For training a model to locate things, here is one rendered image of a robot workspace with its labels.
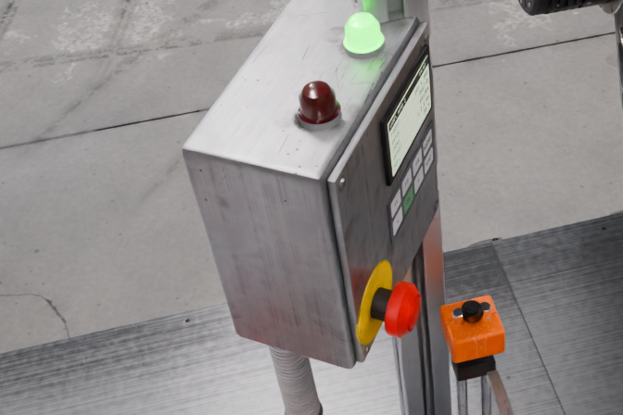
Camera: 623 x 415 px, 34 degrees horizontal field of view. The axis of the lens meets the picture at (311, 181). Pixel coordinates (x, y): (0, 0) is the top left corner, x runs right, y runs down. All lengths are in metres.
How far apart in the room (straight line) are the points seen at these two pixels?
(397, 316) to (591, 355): 0.63
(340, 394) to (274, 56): 0.67
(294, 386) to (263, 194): 0.31
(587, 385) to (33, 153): 2.08
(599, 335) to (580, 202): 1.32
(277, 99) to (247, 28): 2.64
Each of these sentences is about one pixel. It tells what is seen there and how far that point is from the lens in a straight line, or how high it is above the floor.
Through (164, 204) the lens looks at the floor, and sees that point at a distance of 2.73.
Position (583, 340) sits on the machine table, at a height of 0.83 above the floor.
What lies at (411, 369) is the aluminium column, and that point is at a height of 1.08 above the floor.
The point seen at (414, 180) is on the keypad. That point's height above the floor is 1.37.
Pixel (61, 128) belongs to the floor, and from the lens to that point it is 3.07.
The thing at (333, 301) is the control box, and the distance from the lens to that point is 0.65.
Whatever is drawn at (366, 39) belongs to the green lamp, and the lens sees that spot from 0.64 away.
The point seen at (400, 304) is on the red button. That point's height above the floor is 1.34.
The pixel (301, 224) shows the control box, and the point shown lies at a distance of 0.60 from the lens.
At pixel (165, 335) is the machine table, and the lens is 1.35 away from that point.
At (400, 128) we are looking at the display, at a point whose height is 1.44.
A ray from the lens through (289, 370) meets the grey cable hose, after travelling 0.86.
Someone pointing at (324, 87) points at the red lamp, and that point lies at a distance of 0.59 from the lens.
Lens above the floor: 1.87
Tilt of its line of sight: 44 degrees down
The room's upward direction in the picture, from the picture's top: 10 degrees counter-clockwise
